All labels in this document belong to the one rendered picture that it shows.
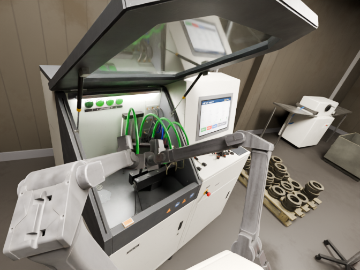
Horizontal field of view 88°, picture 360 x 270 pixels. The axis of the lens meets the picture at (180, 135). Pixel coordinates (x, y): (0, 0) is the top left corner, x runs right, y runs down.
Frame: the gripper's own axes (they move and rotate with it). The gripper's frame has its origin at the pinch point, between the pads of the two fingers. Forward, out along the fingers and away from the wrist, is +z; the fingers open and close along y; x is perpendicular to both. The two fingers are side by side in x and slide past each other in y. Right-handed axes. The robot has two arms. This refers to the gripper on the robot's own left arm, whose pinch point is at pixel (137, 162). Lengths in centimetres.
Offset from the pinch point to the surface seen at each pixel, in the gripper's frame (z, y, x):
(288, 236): 147, -147, 83
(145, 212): 14.3, -1.5, 26.2
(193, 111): 34, -32, -38
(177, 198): 27.0, -19.0, 21.0
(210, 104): 45, -47, -46
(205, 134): 56, -43, -25
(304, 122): 298, -293, -94
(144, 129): 45, 5, -28
